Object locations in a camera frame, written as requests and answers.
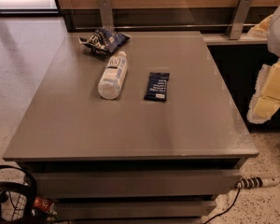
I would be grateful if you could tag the metal wall bracket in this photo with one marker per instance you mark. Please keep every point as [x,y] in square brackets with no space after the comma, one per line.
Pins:
[106,13]
[235,29]

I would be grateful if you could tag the white power strip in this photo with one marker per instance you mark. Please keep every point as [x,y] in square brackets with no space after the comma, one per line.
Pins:
[256,182]

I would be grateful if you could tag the grey drawer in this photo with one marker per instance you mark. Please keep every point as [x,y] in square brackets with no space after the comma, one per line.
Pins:
[135,184]
[134,209]

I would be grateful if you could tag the upper grey drawer front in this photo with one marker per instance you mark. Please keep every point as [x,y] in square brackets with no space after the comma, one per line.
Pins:
[135,184]

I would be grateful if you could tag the blue crumpled chip bag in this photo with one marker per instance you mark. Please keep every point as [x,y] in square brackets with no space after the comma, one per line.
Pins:
[104,42]

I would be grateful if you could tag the grey drawer cabinet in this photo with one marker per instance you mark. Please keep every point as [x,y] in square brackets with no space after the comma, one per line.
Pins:
[69,128]

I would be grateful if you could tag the dark blue snack bar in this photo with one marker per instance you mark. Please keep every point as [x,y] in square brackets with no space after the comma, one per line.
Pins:
[157,87]

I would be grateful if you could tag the orange snack packet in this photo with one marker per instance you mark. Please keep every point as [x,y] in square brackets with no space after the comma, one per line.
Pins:
[44,205]

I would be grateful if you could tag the right metal wall bracket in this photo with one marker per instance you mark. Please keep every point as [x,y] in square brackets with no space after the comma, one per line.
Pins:
[235,29]

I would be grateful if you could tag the left metal wall bracket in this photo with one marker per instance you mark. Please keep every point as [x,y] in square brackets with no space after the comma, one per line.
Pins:
[106,13]

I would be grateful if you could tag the clear plastic water bottle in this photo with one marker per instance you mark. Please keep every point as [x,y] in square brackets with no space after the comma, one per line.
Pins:
[111,82]

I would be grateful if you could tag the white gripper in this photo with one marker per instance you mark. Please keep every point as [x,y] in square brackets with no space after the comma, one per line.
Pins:
[266,100]

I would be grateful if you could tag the lower grey drawer front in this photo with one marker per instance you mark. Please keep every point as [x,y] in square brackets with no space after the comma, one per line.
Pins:
[134,209]

